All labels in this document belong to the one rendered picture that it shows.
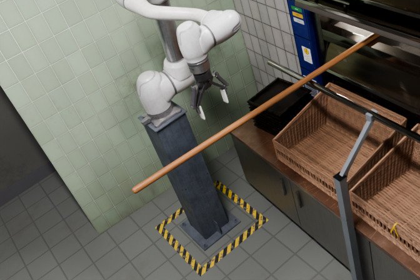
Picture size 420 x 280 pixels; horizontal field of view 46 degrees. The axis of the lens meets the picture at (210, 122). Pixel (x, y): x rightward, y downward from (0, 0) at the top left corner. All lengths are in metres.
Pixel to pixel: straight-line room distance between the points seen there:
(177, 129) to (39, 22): 0.99
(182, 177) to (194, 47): 1.23
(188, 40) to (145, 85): 0.78
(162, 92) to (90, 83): 0.66
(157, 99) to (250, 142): 0.71
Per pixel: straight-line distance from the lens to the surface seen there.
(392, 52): 2.54
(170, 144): 2.83
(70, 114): 3.25
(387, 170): 2.60
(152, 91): 2.67
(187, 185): 3.05
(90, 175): 3.50
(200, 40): 1.95
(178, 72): 2.70
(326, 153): 2.88
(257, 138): 3.09
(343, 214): 2.40
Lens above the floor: 2.56
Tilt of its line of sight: 36 degrees down
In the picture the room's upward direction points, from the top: 20 degrees counter-clockwise
